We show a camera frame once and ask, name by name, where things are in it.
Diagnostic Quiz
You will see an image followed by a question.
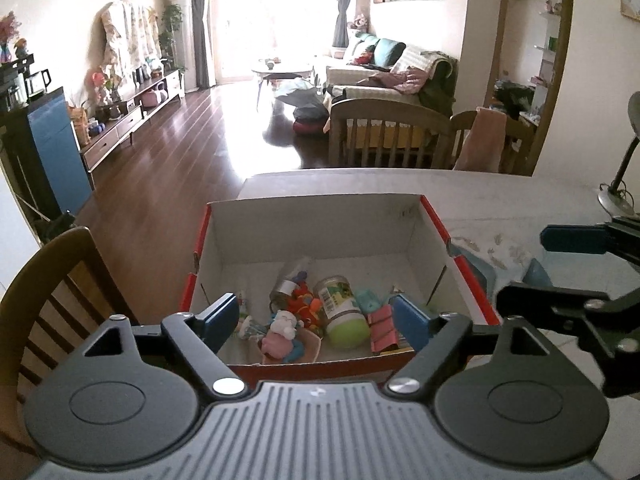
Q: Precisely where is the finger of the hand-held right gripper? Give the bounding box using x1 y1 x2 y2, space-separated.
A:
541 217 640 263
496 282 640 396

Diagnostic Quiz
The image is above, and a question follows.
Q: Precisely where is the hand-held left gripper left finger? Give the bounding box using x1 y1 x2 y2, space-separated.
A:
75 292 248 403

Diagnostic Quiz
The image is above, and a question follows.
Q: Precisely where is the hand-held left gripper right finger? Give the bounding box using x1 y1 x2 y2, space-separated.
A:
384 294 561 402

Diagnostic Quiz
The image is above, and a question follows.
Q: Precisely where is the pink binder clip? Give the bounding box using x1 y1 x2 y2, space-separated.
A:
367 305 402 357

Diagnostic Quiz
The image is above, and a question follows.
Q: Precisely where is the small pink white toy figure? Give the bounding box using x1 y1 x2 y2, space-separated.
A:
260 310 304 362

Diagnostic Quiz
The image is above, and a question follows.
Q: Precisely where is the jar with green lid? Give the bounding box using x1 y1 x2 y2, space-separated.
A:
314 275 372 351

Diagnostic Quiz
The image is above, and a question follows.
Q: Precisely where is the small orange toy figure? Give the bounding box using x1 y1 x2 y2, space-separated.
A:
287 272 324 329

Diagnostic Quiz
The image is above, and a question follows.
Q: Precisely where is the red cardboard box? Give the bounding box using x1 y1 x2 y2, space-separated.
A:
179 194 502 386

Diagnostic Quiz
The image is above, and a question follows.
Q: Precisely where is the grey desk lamp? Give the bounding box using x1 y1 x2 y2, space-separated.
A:
597 91 640 222

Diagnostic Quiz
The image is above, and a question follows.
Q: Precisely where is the pink cloth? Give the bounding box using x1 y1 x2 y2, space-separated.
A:
452 106 509 174

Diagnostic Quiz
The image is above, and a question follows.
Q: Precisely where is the wooden dining chair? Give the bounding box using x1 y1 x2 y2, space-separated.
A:
327 99 454 169
449 110 537 177
0 227 142 457

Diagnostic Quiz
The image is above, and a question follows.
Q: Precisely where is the yellow seat cushion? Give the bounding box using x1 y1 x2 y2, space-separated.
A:
350 125 437 152

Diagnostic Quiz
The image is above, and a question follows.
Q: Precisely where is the dark green coat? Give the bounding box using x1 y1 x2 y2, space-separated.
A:
425 57 459 117

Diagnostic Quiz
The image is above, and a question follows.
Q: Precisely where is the red floor cushion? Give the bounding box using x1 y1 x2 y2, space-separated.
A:
292 119 329 137

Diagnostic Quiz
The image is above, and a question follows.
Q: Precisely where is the wooden tv cabinet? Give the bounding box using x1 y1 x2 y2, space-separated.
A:
80 67 184 174

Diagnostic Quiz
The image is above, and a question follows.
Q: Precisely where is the blue front cabinet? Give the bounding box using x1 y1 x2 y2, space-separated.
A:
0 85 97 227

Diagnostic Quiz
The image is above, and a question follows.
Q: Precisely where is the pink blanket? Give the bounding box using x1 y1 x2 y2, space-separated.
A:
370 70 432 94

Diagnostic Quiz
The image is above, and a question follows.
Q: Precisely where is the blue grey bag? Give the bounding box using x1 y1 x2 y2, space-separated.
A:
275 80 332 122

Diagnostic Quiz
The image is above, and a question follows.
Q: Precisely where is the yellow gift bag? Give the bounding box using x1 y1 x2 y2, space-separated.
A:
69 105 94 147

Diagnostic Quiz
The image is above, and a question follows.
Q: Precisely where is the beige sofa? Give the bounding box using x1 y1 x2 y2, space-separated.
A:
320 32 459 117

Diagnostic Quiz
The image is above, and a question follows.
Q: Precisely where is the oval coffee table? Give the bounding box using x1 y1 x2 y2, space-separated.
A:
251 57 314 112

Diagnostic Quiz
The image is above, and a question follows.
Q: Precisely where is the teal pillow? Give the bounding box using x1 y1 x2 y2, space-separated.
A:
360 37 406 69

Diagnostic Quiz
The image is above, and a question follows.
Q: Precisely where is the white standing air conditioner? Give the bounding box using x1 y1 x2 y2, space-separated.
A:
167 0 196 97

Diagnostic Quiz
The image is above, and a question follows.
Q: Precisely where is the floral dust cover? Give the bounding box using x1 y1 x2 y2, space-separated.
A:
100 0 162 97

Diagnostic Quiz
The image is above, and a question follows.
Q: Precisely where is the green potted plant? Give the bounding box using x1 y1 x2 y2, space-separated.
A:
159 4 186 72

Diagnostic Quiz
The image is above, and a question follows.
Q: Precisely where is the black coffee machine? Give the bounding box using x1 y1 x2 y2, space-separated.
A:
0 52 54 112

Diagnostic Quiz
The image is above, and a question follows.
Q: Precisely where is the blue grey curtain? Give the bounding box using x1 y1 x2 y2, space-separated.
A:
332 0 359 49

